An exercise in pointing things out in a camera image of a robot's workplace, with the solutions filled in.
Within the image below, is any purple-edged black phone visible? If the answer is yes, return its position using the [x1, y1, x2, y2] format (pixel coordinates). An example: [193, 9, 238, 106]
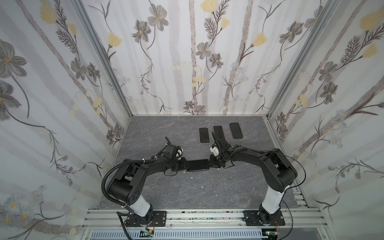
[213, 126, 225, 139]

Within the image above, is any small dark phone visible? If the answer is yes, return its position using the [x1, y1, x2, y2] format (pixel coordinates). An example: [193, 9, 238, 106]
[187, 159, 210, 172]

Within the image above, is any black phone case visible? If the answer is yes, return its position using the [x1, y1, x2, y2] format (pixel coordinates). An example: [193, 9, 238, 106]
[230, 123, 244, 139]

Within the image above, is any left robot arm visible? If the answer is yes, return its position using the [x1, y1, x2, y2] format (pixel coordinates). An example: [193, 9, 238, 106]
[101, 143, 187, 225]

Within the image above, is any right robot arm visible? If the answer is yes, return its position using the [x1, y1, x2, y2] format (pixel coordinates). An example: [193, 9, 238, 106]
[209, 132, 298, 226]

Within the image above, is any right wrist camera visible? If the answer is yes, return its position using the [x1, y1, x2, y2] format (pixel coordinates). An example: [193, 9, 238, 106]
[210, 147, 220, 157]

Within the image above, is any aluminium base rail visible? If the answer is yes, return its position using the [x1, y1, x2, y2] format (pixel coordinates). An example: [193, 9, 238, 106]
[81, 208, 328, 230]

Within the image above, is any white vented cable duct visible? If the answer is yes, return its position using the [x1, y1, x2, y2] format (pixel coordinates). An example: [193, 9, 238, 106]
[88, 228, 265, 240]

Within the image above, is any aluminium corner frame post left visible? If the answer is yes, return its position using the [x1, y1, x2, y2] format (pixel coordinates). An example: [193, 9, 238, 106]
[70, 0, 133, 118]

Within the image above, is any aluminium corner frame post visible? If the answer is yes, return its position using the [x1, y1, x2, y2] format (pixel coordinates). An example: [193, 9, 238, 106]
[70, 0, 133, 118]
[266, 0, 343, 118]

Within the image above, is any aluminium corner frame post right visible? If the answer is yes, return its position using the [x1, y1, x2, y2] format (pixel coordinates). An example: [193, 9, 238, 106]
[266, 0, 343, 118]

